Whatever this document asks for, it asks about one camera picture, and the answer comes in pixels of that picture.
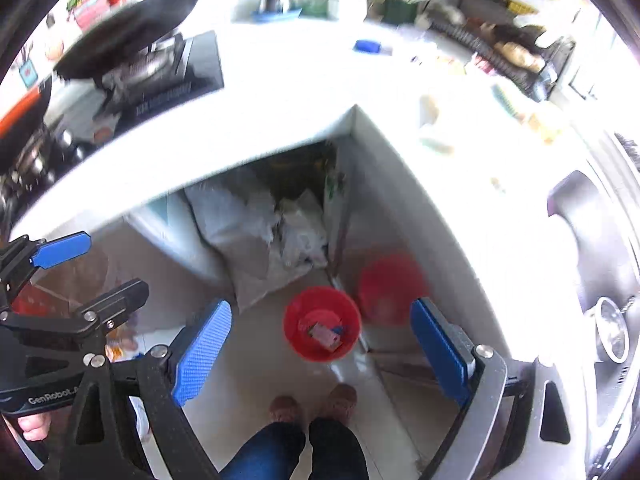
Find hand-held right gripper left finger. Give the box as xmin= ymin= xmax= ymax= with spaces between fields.
xmin=60 ymin=299 xmax=233 ymax=480

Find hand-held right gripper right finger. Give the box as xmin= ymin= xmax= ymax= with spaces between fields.
xmin=410 ymin=297 xmax=588 ymax=480

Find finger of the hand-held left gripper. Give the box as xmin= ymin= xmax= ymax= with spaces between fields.
xmin=0 ymin=279 xmax=151 ymax=356
xmin=0 ymin=231 xmax=92 ymax=311

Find red plastic bucket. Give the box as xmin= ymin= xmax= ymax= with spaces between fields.
xmin=283 ymin=286 xmax=362 ymax=363

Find person's left hand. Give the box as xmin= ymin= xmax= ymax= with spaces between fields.
xmin=4 ymin=410 xmax=53 ymax=443

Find colourful snack packets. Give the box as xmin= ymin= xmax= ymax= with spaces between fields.
xmin=107 ymin=325 xmax=138 ymax=361

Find red box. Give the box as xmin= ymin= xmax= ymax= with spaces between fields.
xmin=10 ymin=285 xmax=56 ymax=316

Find person's left shoe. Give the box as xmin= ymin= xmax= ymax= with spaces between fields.
xmin=269 ymin=396 xmax=304 ymax=426

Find person's shoe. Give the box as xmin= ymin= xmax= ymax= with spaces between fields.
xmin=320 ymin=383 xmax=358 ymax=421
xmin=269 ymin=396 xmax=304 ymax=426

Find person's right shoe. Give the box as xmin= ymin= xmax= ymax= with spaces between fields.
xmin=320 ymin=383 xmax=358 ymax=421

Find crumpled wrappers pile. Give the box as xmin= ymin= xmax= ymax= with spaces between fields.
xmin=299 ymin=310 xmax=348 ymax=351

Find grey plastic bag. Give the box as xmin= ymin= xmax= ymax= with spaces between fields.
xmin=185 ymin=167 xmax=281 ymax=316

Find orange frying pan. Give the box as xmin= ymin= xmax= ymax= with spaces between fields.
xmin=0 ymin=77 xmax=53 ymax=171

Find steel cabinet door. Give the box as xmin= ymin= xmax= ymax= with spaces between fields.
xmin=322 ymin=110 xmax=481 ymax=391

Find person's right leg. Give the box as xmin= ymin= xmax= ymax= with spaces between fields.
xmin=308 ymin=417 xmax=371 ymax=480

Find crumpled plastic bag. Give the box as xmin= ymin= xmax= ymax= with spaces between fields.
xmin=272 ymin=190 xmax=331 ymax=281

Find sink drain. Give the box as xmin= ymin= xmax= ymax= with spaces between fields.
xmin=585 ymin=297 xmax=631 ymax=363

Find steel sink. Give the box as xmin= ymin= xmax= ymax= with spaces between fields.
xmin=545 ymin=170 xmax=640 ymax=480

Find black gas stove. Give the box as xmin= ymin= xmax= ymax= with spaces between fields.
xmin=0 ymin=30 xmax=226 ymax=221

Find black wok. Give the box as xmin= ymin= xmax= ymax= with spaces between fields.
xmin=52 ymin=0 xmax=206 ymax=81

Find ginger root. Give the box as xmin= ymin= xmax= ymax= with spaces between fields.
xmin=492 ymin=40 xmax=546 ymax=73

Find blue plastic tray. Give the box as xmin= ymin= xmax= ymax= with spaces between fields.
xmin=251 ymin=7 xmax=303 ymax=22

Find dark green utensil holder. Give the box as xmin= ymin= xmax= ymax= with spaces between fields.
xmin=382 ymin=0 xmax=418 ymax=26

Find white container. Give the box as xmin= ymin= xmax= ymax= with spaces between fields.
xmin=327 ymin=0 xmax=368 ymax=21

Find black wire rack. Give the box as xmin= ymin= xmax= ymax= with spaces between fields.
xmin=425 ymin=5 xmax=576 ymax=103

